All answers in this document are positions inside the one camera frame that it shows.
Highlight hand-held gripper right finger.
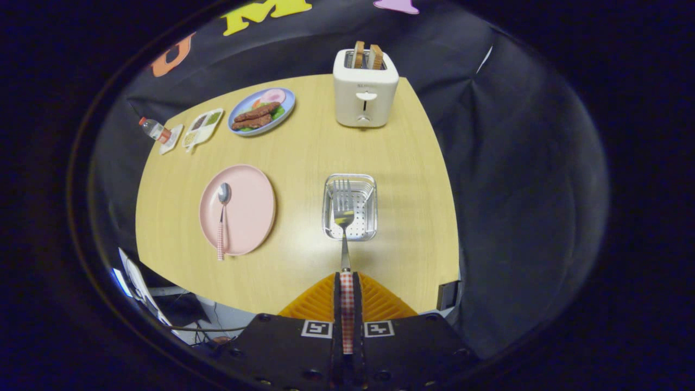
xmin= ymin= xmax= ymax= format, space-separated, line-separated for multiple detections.
xmin=347 ymin=272 xmax=481 ymax=391

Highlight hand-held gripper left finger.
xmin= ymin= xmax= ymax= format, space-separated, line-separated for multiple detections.
xmin=209 ymin=272 xmax=344 ymax=391

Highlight fork with checked handle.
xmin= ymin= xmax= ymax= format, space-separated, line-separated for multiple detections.
xmin=332 ymin=179 xmax=356 ymax=355

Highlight spoon with checked handle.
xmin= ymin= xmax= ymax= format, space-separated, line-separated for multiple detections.
xmin=216 ymin=182 xmax=232 ymax=262

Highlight pink plate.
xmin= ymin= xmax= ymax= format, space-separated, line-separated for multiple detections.
xmin=199 ymin=164 xmax=277 ymax=256

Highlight white papers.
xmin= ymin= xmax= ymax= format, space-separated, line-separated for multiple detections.
xmin=118 ymin=248 xmax=163 ymax=326

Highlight black backdrop cloth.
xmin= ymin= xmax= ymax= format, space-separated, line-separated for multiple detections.
xmin=90 ymin=0 xmax=609 ymax=359

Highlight brown meat strip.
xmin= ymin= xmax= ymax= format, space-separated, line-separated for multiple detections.
xmin=235 ymin=102 xmax=281 ymax=122
xmin=232 ymin=113 xmax=272 ymax=130

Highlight white divided tray with beans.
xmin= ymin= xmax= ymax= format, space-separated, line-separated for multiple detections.
xmin=181 ymin=108 xmax=225 ymax=153

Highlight small white dish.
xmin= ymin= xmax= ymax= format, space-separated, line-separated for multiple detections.
xmin=159 ymin=124 xmax=185 ymax=155

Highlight blue plate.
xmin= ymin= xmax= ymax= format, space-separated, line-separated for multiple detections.
xmin=228 ymin=87 xmax=296 ymax=136

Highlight water bottle red cap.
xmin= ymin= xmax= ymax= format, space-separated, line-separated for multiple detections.
xmin=138 ymin=117 xmax=172 ymax=144

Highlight white toaster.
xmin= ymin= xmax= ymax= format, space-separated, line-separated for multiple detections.
xmin=333 ymin=48 xmax=400 ymax=129

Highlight black bracket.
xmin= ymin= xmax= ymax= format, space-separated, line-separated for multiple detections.
xmin=437 ymin=281 xmax=461 ymax=311

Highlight metal wire basket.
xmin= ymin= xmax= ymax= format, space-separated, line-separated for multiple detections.
xmin=323 ymin=173 xmax=378 ymax=242

